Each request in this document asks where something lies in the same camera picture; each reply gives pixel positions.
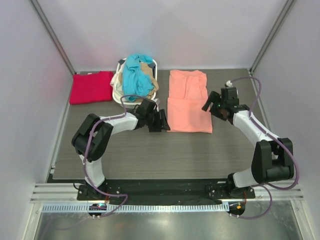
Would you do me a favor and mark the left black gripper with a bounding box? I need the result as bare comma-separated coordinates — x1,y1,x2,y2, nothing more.
145,108,170,132

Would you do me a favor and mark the salmon pink t-shirt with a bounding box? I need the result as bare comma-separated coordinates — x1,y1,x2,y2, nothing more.
167,70,213,134

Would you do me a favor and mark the white perforated laundry basket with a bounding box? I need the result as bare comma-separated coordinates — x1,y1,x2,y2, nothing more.
110,58,158,108

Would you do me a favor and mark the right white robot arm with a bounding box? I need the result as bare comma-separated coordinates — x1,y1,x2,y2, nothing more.
202,87,295,198

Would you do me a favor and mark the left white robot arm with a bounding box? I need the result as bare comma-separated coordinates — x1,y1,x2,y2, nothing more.
71,98,171,200

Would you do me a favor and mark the turquoise blue t-shirt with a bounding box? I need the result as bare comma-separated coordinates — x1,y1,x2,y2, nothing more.
122,53,154,102

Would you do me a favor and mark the white t-shirt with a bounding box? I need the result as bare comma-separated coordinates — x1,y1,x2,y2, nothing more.
110,63,125,103

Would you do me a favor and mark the folded red t-shirt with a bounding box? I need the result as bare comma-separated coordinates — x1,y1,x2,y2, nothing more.
69,71,114,105

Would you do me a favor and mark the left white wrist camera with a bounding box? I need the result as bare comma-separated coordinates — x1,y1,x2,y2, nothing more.
151,98,161,106

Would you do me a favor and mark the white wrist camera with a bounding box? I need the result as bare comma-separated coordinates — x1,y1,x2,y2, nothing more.
224,80,235,88
151,98,161,106

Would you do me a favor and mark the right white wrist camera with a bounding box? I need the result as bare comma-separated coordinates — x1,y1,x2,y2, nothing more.
224,80,235,88

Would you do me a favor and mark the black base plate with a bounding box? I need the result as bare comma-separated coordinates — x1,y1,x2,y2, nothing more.
77,178,256,205

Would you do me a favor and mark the white slotted cable duct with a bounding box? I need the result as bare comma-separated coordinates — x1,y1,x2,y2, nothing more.
41,202,229,214

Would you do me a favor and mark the right aluminium corner post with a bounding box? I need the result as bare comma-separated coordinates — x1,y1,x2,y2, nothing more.
249,0,296,74

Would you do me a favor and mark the aluminium corner post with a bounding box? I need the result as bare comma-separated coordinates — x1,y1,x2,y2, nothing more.
249,0,296,74
29,0,76,75

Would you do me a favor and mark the aluminium frame rail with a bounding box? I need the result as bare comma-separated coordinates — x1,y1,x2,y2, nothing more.
29,183,304,204

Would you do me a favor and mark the left aluminium corner post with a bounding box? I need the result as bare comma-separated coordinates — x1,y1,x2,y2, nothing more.
29,0,76,75

